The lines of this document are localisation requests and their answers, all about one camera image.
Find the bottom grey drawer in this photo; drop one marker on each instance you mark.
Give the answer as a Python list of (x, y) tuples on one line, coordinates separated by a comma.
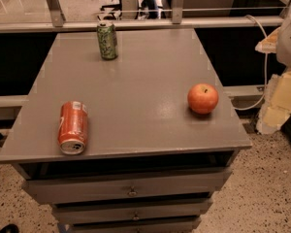
[(183, 224)]

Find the middle grey drawer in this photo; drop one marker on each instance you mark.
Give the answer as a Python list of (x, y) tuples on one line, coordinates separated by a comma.
[(133, 211)]

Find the orange soda can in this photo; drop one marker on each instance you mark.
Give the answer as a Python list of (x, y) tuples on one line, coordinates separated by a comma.
[(73, 127)]

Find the green soda can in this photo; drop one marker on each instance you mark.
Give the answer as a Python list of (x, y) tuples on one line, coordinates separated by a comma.
[(107, 40)]

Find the metal window railing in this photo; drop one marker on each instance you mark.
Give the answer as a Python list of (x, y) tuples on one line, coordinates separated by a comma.
[(84, 15)]

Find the grey drawer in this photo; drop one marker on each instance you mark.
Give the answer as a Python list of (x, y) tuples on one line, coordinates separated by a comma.
[(133, 211), (183, 224), (137, 185)]

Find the top grey drawer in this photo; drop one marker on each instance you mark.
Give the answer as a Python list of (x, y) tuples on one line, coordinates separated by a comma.
[(137, 185)]

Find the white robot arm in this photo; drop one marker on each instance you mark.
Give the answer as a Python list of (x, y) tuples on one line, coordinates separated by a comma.
[(278, 42)]

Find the red apple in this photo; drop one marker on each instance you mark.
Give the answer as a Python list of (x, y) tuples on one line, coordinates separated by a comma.
[(202, 98)]

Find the black office chair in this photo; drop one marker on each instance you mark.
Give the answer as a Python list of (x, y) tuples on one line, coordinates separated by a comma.
[(112, 9)]

